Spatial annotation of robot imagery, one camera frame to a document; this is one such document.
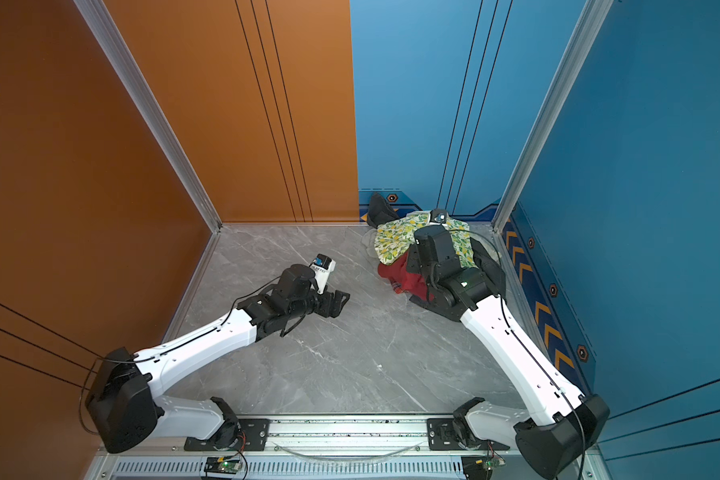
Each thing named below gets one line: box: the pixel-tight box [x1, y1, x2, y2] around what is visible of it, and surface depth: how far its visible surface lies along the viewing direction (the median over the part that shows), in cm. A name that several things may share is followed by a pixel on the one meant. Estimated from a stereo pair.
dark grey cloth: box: [367, 192, 400, 229], surface depth 118 cm
